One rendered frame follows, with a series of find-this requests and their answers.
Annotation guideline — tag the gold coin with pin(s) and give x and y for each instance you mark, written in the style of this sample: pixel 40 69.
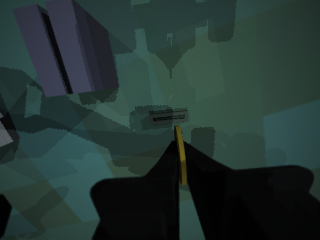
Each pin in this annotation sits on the gold coin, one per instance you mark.
pixel 181 155

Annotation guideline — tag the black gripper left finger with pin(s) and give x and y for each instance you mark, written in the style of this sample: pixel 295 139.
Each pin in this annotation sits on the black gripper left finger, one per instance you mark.
pixel 157 191

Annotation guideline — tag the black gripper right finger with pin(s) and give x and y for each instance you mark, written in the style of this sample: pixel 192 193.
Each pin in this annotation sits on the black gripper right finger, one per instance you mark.
pixel 213 187

